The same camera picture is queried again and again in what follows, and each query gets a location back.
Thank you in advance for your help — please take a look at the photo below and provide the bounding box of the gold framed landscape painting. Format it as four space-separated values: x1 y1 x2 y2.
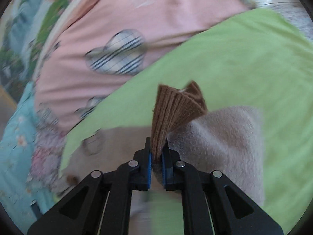
0 0 103 101

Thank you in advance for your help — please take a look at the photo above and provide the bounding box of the green bed sheet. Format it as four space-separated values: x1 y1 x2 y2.
60 9 312 233

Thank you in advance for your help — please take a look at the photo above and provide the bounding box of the beige knit sweater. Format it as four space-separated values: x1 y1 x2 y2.
57 80 266 235

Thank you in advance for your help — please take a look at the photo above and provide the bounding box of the light blue floral blanket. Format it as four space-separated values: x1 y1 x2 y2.
1 82 57 234

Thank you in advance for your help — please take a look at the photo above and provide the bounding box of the pink heart-pattern quilt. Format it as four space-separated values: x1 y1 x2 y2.
34 0 248 132

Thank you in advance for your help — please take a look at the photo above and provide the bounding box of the purple floral pillow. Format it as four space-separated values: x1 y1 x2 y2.
27 103 72 197

